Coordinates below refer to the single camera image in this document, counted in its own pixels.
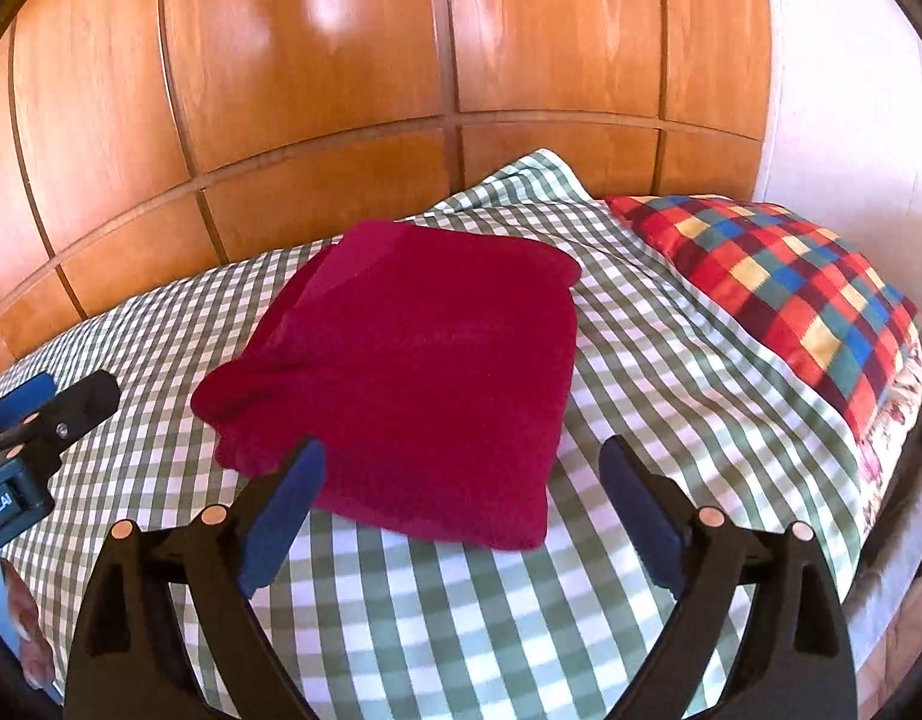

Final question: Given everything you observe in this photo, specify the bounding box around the dark red sweater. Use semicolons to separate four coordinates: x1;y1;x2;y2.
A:
191;221;581;551

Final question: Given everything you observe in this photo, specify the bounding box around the person's left hand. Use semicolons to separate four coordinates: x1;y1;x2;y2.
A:
1;559;56;689

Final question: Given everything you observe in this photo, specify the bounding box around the multicolour checked pillow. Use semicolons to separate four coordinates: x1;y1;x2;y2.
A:
603;193;922;496

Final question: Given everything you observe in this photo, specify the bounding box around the wooden wardrobe wall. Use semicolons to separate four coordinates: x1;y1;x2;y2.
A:
0;0;771;373

